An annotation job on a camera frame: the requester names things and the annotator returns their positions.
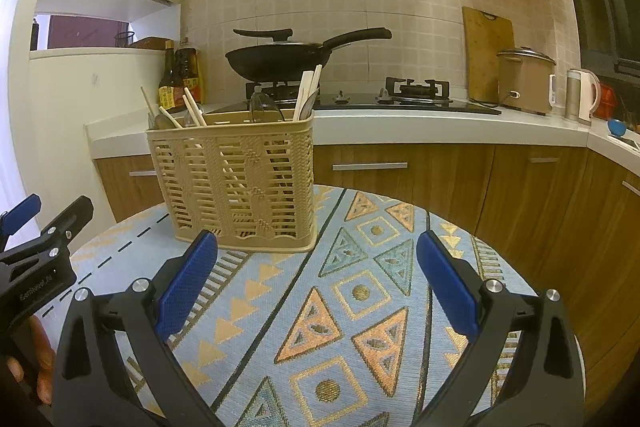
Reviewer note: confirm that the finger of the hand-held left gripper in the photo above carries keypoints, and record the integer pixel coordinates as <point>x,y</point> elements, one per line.
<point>70,219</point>
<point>22,209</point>

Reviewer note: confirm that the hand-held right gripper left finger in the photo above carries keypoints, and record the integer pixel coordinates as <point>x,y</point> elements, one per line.
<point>187,277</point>

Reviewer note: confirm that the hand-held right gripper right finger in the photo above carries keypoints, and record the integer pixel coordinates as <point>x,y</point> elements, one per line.
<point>447,282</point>

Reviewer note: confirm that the beige plastic utensil basket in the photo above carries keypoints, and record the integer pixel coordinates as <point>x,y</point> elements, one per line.
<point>235,187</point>

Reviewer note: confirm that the person's left hand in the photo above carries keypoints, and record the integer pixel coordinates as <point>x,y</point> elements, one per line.
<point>42,357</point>

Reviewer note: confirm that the patterned blue tablecloth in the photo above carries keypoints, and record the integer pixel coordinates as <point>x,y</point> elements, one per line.
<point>360,307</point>

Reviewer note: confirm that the wooden chopstick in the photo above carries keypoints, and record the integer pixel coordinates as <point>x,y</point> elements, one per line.
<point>313,84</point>
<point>171,118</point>
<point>147,102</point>
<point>301,94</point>
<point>196,109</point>

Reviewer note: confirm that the dark sauce bottle yellow label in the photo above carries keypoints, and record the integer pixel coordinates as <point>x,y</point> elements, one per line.
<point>170,92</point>

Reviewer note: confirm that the dark spray can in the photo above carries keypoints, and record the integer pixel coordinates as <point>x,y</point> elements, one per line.
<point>35,34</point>

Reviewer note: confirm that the dark sauce bottle red label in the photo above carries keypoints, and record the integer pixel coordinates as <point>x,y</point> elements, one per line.
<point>191,77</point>

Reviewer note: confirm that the black stove burner grate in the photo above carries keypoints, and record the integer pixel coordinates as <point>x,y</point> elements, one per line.
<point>417,88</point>
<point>280,89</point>

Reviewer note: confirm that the grey stove knob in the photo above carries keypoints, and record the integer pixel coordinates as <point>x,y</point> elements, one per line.
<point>341,96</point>
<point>383,95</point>

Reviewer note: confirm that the black glass gas stove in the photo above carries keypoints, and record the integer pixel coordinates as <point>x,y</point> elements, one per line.
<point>360,104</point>

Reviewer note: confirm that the beige rice cooker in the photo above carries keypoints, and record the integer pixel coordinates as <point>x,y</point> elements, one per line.
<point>525,82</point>

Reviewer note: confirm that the blue bowl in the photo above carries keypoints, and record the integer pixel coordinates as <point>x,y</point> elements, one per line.
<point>616,127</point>

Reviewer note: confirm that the white electric kettle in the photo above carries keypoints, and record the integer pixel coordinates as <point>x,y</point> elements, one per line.
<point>582,97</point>

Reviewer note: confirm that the black wok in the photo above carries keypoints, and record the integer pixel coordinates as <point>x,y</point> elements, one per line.
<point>275,62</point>

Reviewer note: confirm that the wooden cutting board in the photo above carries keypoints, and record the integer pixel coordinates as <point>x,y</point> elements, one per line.
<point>487,52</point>

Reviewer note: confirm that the red container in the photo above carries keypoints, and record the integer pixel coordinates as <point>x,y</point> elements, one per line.
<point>606,99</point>

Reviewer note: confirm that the glass wok lid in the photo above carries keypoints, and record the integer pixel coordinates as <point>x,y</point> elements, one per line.
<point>270,36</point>

